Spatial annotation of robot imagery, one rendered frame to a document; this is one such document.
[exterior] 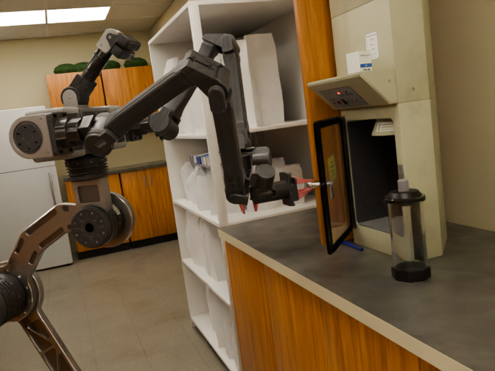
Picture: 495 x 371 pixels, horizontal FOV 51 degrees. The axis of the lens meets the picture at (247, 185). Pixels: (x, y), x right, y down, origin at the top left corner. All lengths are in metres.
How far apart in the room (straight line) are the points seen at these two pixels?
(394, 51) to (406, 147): 0.27
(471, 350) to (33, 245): 1.52
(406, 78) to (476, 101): 0.44
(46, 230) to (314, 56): 1.14
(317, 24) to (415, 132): 0.54
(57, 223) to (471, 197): 1.48
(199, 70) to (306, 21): 0.66
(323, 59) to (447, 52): 0.46
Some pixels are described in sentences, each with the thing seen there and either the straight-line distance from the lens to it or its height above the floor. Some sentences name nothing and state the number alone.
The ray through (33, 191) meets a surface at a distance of 6.16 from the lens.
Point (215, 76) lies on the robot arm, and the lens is 1.29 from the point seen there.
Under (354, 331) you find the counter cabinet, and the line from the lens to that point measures 1.45.
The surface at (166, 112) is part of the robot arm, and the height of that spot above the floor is 1.48.
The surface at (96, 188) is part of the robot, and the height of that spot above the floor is 1.25.
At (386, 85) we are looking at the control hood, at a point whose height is 1.46.
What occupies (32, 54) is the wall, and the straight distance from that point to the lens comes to 6.88.
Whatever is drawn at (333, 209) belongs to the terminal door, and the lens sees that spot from 1.62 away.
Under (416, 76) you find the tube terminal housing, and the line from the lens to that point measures 1.59.
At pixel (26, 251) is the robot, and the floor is 1.04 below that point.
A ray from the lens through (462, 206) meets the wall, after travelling 2.07.
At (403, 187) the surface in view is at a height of 1.19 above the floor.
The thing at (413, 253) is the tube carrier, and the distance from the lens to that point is 1.45.
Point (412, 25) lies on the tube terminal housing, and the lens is 1.60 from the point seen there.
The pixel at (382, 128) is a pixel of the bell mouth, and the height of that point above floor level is 1.34.
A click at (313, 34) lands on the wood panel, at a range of 1.85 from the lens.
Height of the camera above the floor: 1.44
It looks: 8 degrees down
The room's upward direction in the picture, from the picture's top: 8 degrees counter-clockwise
